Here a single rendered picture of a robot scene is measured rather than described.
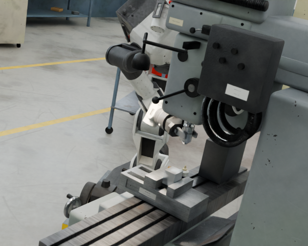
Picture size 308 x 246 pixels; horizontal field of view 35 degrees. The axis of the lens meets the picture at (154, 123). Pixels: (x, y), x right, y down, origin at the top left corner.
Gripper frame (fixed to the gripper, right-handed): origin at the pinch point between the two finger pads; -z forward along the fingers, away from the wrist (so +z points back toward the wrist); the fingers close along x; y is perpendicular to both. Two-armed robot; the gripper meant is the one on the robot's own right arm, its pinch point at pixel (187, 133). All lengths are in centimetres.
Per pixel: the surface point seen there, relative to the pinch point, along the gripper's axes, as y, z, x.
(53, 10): 111, 868, 310
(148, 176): 19.2, 2.0, -13.0
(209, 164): 23.1, 12.0, 28.2
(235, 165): 25, 11, 45
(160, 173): 19.2, 3.7, -6.1
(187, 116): -10.3, -7.3, -7.9
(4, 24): 92, 611, 122
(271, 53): -46, -50, -21
